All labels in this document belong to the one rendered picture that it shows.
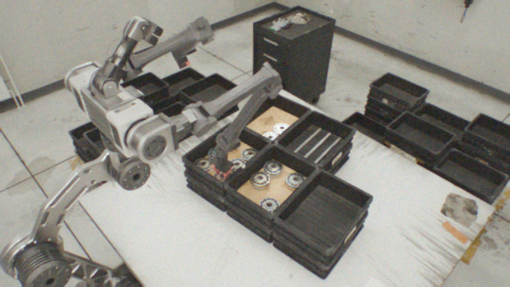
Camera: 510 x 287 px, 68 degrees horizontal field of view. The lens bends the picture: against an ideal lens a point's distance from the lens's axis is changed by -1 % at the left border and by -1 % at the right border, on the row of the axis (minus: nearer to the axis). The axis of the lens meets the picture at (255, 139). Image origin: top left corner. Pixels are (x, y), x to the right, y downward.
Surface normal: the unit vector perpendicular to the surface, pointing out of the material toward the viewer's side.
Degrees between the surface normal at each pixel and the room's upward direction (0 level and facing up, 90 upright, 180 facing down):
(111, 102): 0
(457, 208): 1
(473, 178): 0
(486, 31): 90
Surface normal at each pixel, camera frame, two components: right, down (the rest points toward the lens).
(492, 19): -0.72, 0.44
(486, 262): 0.01, -0.76
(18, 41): 0.69, 0.47
